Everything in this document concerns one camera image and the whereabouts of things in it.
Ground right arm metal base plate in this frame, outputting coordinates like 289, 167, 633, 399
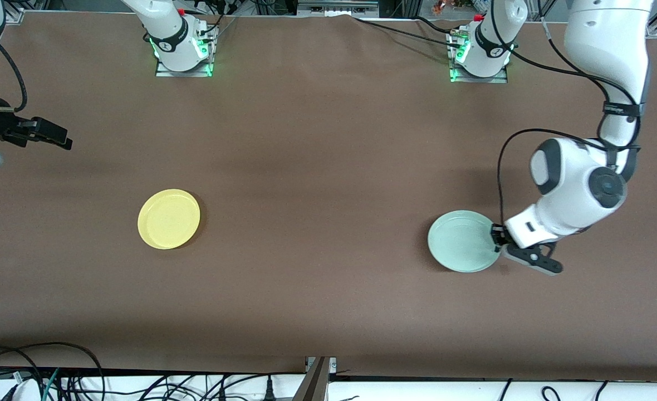
155, 27, 214, 78

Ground long looping black cable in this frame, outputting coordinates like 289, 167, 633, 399
0, 341, 105, 401

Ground aluminium frame post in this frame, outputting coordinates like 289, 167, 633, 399
295, 356, 338, 401

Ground black cable to left base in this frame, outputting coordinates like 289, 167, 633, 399
352, 16, 468, 46

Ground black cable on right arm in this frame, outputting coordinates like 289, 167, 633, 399
0, 42, 27, 114

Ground grey metal rack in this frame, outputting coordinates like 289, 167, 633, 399
297, 0, 380, 17

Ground black plug with cable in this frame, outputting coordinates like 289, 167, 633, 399
217, 372, 307, 401

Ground black cables at right base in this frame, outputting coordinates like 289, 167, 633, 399
187, 0, 240, 42

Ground yellow plate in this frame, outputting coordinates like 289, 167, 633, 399
138, 189, 201, 250

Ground pale green plate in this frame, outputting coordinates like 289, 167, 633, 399
428, 210, 502, 273

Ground green cable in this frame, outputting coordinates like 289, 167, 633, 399
41, 368, 62, 401

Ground brown table cover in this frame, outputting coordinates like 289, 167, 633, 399
0, 11, 657, 382

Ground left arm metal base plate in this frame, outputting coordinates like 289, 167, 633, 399
448, 29, 509, 84

